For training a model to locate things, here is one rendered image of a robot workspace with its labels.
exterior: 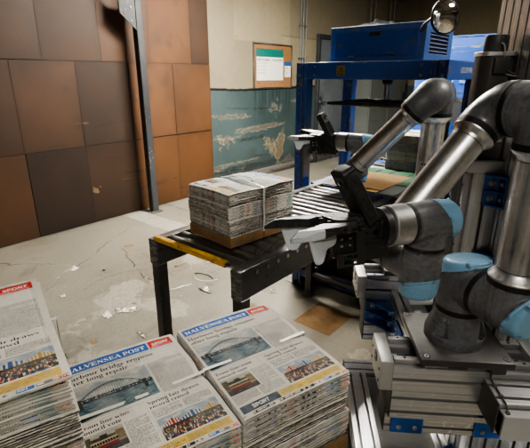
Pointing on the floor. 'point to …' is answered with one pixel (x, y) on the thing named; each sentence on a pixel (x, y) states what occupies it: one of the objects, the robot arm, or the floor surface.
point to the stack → (215, 388)
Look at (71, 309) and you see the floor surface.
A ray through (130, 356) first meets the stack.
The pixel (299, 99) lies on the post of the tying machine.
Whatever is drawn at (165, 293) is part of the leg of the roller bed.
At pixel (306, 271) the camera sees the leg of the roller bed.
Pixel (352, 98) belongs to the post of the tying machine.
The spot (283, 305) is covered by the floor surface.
